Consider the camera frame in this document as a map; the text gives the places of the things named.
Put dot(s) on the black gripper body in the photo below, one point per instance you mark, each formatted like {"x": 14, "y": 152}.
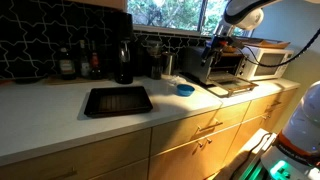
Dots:
{"x": 215, "y": 48}

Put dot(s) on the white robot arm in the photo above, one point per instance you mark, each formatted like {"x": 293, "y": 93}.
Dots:
{"x": 244, "y": 14}

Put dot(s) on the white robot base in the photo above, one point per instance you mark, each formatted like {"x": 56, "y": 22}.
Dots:
{"x": 295, "y": 153}

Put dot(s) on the silver toaster oven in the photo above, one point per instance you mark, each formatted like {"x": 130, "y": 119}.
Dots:
{"x": 216, "y": 68}

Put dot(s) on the open glass oven door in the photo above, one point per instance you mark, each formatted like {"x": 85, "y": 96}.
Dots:
{"x": 229, "y": 86}

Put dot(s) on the wooden tray on microwave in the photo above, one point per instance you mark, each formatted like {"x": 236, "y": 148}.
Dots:
{"x": 263, "y": 43}

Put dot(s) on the black baking tray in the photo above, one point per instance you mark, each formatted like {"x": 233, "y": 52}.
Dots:
{"x": 118, "y": 101}

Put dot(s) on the white microwave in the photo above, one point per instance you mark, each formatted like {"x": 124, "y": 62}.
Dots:
{"x": 263, "y": 63}

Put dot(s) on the steel cylindrical canister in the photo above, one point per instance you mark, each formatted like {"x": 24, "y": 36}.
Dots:
{"x": 168, "y": 62}

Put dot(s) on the small blue bowl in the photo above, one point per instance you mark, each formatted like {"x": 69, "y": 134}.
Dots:
{"x": 185, "y": 90}

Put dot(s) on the black coffee grinder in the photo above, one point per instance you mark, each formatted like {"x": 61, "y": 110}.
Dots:
{"x": 154, "y": 50}

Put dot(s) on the black soda maker machine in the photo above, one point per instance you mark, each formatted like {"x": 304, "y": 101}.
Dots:
{"x": 124, "y": 31}

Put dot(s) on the upper wooden drawer front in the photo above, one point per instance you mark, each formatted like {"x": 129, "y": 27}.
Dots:
{"x": 172, "y": 134}

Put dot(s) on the dark bottle red label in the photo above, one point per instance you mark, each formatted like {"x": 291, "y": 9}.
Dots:
{"x": 95, "y": 68}

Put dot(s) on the clear glass bottle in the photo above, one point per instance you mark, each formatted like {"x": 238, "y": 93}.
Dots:
{"x": 85, "y": 67}

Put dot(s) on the dark bottle cream label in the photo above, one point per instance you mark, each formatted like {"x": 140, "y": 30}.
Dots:
{"x": 66, "y": 64}

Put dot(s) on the wooden board under bottles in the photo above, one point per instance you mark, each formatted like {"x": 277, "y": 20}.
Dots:
{"x": 55, "y": 80}

